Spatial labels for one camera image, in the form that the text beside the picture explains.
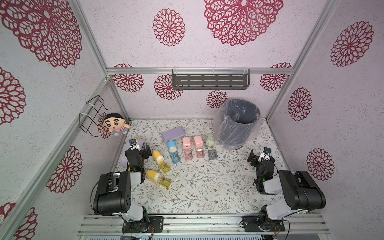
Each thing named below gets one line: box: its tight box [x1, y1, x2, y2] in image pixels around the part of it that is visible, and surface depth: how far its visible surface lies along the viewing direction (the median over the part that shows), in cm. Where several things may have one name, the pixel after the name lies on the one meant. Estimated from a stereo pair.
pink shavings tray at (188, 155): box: [184, 150, 193, 161], surface depth 102 cm
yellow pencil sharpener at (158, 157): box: [152, 150, 165, 164], surface depth 94 cm
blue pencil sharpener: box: [167, 140, 178, 153], surface depth 97 cm
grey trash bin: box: [218, 99, 261, 150], surface depth 93 cm
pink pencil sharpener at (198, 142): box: [194, 135, 204, 149], surface depth 102 cm
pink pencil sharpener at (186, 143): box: [182, 136, 191, 150], surface depth 100 cm
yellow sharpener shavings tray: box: [158, 160, 171, 174], surface depth 96 cm
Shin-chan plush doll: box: [103, 113, 130, 136], surface depth 94 cm
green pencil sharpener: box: [205, 133, 215, 148], surface depth 101 cm
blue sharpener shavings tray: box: [169, 151, 181, 164], surface depth 100 cm
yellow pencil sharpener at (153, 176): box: [146, 169, 161, 184], surface depth 85 cm
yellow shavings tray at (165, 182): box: [158, 177, 172, 190], surface depth 90 cm
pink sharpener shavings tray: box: [196, 148, 206, 159], surface depth 102 cm
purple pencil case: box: [162, 126, 186, 141], surface depth 115 cm
